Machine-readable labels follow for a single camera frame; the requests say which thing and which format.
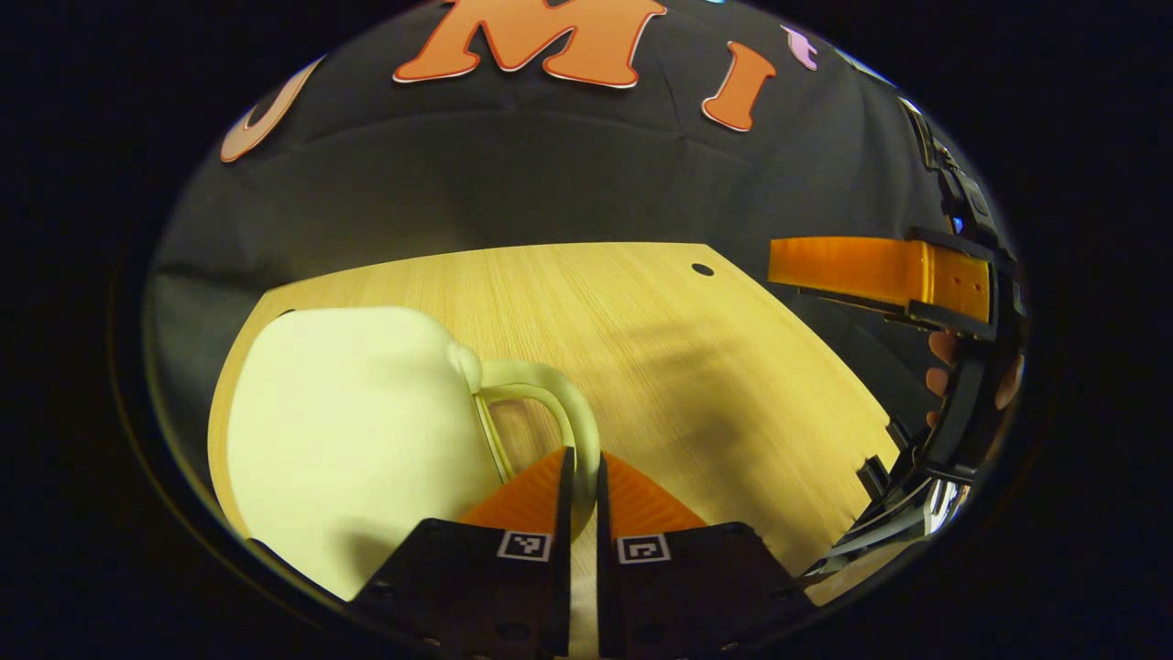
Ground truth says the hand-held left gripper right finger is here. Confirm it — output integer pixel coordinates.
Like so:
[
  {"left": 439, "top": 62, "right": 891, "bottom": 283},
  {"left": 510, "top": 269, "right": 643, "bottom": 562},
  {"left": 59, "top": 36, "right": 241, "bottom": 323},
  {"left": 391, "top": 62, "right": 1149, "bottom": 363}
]
[{"left": 596, "top": 451, "right": 812, "bottom": 659}]

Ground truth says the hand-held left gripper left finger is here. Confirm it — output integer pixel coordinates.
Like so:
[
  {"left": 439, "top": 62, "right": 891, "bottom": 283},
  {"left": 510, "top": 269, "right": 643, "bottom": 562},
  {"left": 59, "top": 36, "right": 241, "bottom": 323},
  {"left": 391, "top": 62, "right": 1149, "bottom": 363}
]
[{"left": 353, "top": 446, "right": 576, "bottom": 659}]

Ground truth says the pale yellow suitcase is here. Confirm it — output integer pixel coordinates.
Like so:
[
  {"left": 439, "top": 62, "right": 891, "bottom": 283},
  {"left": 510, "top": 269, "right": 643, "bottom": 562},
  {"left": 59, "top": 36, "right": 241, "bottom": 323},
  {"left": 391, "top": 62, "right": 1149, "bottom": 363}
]
[{"left": 226, "top": 305, "right": 603, "bottom": 601}]

